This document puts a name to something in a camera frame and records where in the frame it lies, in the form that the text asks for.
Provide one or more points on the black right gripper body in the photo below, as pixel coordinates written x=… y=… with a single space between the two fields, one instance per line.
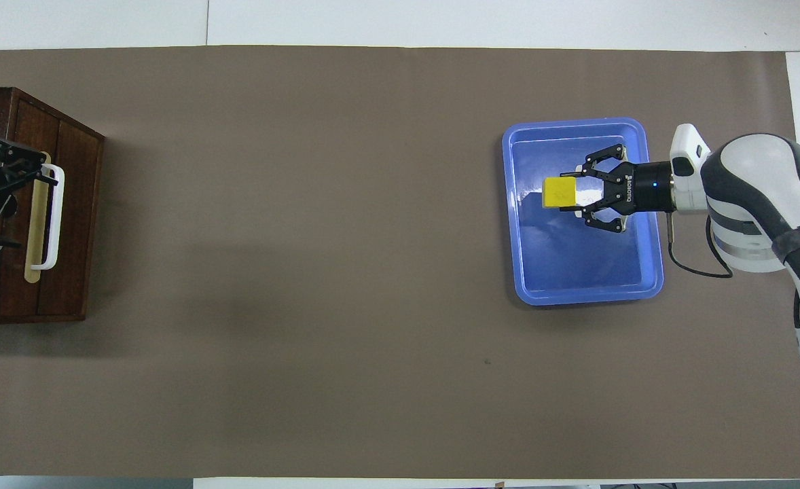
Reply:
x=648 y=187

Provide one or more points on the yellow cube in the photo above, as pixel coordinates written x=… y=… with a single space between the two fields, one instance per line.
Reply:
x=561 y=192

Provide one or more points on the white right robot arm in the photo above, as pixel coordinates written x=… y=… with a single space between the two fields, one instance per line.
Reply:
x=753 y=176

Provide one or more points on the blue plastic tray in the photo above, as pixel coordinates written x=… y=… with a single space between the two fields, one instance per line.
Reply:
x=576 y=265

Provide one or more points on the brown paper table mat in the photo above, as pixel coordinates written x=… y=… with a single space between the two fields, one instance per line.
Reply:
x=305 y=272

